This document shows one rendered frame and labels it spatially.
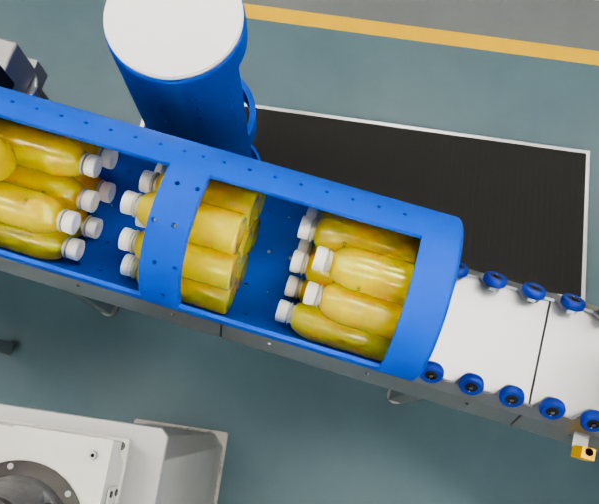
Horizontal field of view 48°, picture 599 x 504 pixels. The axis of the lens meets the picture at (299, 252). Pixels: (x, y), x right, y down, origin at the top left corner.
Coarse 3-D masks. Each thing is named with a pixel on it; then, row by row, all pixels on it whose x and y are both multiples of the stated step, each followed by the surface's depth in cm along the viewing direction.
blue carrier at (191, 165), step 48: (0, 96) 109; (96, 144) 105; (144, 144) 106; (192, 144) 110; (192, 192) 101; (288, 192) 103; (336, 192) 106; (96, 240) 127; (144, 240) 101; (288, 240) 127; (432, 240) 101; (144, 288) 107; (240, 288) 125; (432, 288) 98; (288, 336) 108; (432, 336) 99
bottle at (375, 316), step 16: (320, 288) 109; (336, 288) 108; (320, 304) 109; (336, 304) 107; (352, 304) 107; (368, 304) 107; (384, 304) 107; (336, 320) 109; (352, 320) 108; (368, 320) 107; (384, 320) 107; (384, 336) 108
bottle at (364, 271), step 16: (336, 256) 105; (352, 256) 104; (368, 256) 104; (384, 256) 105; (336, 272) 105; (352, 272) 104; (368, 272) 103; (384, 272) 103; (400, 272) 103; (352, 288) 105; (368, 288) 104; (384, 288) 104; (400, 288) 103; (400, 304) 106
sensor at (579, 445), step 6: (576, 432) 125; (576, 438) 125; (582, 438) 125; (588, 438) 125; (576, 444) 125; (582, 444) 125; (576, 450) 122; (582, 450) 120; (588, 450) 120; (594, 450) 120; (576, 456) 122; (582, 456) 120; (588, 456) 120; (594, 456) 120
